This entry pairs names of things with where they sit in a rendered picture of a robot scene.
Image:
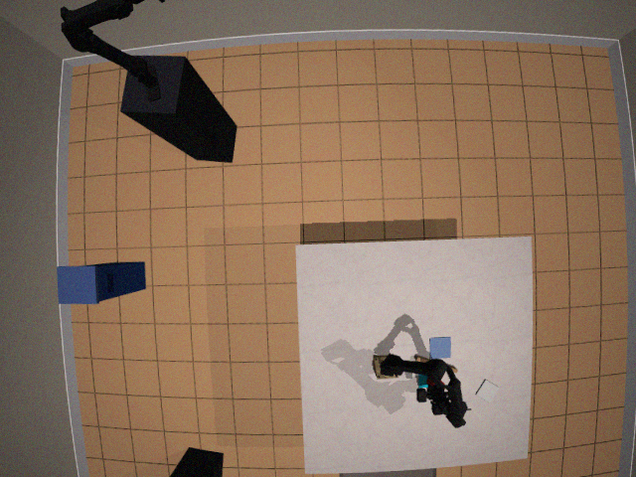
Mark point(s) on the tan wooden curved bar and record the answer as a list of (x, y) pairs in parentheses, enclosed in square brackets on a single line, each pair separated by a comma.
[(424, 360)]

